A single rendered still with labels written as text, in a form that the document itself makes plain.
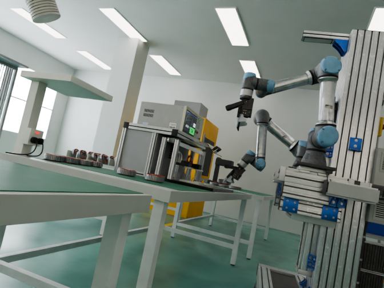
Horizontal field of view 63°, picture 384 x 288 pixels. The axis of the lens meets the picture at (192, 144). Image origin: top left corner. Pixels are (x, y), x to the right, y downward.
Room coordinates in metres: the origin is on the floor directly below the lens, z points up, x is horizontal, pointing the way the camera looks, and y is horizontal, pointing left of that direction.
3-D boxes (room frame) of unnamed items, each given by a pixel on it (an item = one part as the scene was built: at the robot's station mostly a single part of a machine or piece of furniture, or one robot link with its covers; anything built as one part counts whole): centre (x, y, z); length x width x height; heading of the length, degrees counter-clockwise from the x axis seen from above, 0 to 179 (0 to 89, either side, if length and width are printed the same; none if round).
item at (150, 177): (1.81, 0.17, 0.77); 0.11 x 0.11 x 0.04
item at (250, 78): (1.87, -0.27, 1.45); 0.09 x 0.08 x 0.11; 85
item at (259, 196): (4.72, -0.76, 0.37); 1.85 x 1.10 x 0.75; 159
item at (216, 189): (2.44, -0.09, 0.76); 0.64 x 0.47 x 0.02; 159
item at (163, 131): (2.54, 0.20, 1.09); 0.68 x 0.44 x 0.05; 159
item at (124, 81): (6.37, 1.61, 1.65); 0.50 x 0.45 x 3.30; 69
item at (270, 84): (1.87, -0.37, 1.45); 0.11 x 0.11 x 0.08; 85
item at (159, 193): (2.52, 0.13, 0.72); 2.20 x 1.01 x 0.05; 159
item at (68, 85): (1.79, 0.76, 0.98); 0.37 x 0.35 x 0.46; 159
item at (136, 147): (2.27, 0.39, 0.91); 0.28 x 0.03 x 0.32; 69
